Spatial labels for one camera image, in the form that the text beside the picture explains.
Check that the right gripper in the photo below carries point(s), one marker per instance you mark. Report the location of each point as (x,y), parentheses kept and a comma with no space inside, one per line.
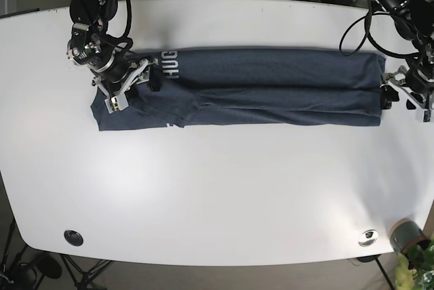
(114,75)

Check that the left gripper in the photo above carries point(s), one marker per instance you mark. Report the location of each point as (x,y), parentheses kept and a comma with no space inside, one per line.
(417,84)

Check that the dark navy T-shirt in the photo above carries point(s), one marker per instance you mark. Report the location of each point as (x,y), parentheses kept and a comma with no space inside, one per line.
(304,87)

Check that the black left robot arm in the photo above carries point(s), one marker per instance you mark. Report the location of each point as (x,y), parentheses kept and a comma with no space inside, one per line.
(413,21)

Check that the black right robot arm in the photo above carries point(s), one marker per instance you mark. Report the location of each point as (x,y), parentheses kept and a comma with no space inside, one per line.
(89,33)

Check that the grey plant pot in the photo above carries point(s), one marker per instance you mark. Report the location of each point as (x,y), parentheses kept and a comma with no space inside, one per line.
(406,233)

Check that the silver table grommet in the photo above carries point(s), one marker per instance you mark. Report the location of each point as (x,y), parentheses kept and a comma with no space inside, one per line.
(368,238)

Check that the black table grommet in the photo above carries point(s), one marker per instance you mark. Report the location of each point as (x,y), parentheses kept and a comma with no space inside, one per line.
(73,238)

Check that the green potted plant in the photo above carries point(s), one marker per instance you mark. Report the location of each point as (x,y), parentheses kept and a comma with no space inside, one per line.
(415,268)

